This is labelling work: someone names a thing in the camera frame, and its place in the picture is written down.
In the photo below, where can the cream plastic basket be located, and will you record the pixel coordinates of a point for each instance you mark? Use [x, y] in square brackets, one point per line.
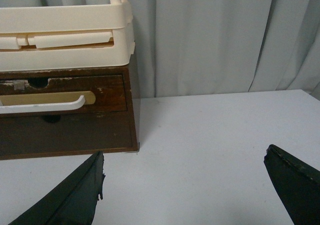
[65, 34]

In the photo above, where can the wooden drawer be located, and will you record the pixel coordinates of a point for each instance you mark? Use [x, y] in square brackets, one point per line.
[83, 131]
[103, 93]

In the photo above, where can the upper wooden drawer front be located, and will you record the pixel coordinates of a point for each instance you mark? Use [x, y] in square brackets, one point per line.
[103, 93]

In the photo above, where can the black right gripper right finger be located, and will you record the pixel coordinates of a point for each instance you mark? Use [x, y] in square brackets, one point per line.
[297, 184]

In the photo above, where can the lower wooden drawer front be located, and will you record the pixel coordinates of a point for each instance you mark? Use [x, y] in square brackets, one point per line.
[83, 131]

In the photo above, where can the white drawer handle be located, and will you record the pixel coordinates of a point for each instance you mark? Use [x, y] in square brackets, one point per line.
[43, 107]

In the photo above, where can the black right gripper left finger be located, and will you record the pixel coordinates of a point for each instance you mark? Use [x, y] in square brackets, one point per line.
[71, 202]

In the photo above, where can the grey curtain backdrop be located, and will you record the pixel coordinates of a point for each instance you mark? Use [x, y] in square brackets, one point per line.
[200, 47]

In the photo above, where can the dark brown wooden drawer cabinet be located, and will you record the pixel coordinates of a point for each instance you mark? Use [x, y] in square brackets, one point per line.
[132, 95]

